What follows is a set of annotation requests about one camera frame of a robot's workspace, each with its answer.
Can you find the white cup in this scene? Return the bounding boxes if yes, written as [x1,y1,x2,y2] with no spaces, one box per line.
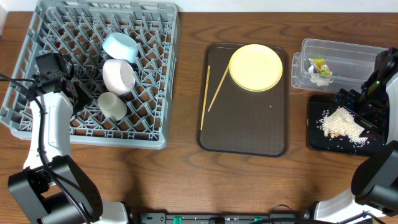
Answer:
[98,92,127,121]

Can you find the grey plastic dish rack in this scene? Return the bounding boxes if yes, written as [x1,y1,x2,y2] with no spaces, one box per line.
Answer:
[13,1,180,149]

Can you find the yellow plate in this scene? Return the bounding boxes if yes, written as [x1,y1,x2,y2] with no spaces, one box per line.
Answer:
[228,44,283,91]

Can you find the white tissue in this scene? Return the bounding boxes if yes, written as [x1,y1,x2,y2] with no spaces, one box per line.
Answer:
[308,65,333,86]

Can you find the green orange snack wrapper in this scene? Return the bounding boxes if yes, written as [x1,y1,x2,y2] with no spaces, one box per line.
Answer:
[308,58,333,75]

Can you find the brown serving tray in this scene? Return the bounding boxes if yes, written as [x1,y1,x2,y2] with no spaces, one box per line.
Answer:
[196,43,290,157]

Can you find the black cable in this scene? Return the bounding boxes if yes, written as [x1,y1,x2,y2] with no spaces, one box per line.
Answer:
[267,203,386,224]
[0,73,91,224]

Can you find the right black cable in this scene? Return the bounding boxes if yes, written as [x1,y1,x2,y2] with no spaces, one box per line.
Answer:
[267,203,386,224]

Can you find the light blue bowl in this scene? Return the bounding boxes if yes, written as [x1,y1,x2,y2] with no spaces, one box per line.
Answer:
[102,32,139,63]

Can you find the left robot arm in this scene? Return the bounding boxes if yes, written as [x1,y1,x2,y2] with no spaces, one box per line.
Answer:
[8,53,134,224]

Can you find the black waste tray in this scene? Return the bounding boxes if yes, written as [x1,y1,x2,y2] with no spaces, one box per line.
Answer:
[307,95,385,156]

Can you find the left black cable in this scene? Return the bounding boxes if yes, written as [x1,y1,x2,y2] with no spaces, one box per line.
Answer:
[0,73,91,224]

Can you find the rice food scraps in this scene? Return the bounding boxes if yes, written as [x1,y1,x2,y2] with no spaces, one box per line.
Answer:
[317,107,369,147]

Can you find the clear plastic bin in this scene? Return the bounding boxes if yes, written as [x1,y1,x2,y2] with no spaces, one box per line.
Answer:
[291,39,385,93]

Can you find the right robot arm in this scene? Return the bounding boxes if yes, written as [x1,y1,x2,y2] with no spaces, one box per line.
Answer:
[303,47,397,223]

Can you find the wooden chopstick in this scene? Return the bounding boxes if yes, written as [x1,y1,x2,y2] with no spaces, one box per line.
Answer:
[208,65,229,112]
[200,65,211,131]

